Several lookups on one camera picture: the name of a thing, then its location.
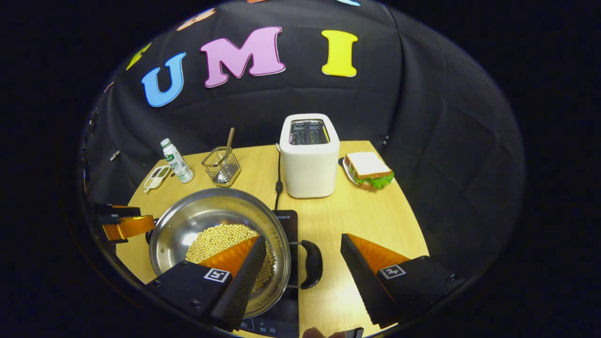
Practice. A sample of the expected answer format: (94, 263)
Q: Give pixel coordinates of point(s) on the stainless steel pot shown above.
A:
(197, 220)

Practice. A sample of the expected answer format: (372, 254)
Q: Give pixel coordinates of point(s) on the white toaster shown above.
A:
(310, 173)

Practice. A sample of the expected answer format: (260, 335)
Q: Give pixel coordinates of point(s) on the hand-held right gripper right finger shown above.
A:
(364, 281)

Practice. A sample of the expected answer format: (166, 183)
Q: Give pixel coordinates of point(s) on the pile of soybeans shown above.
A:
(216, 239)

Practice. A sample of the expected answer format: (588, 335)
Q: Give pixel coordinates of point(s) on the small metal clip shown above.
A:
(114, 155)

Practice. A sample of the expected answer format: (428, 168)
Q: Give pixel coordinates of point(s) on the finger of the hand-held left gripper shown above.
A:
(131, 227)
(115, 213)

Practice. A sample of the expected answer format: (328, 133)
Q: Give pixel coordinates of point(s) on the white drink bottle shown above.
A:
(181, 169)

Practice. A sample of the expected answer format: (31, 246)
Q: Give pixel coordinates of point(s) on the divided dish of beans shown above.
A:
(157, 177)

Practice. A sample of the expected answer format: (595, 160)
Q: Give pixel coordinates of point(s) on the black induction cooktop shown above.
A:
(281, 321)

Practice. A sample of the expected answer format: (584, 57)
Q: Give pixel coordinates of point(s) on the sandwich with lettuce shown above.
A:
(368, 164)

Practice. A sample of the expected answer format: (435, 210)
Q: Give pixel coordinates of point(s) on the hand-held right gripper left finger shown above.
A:
(242, 281)

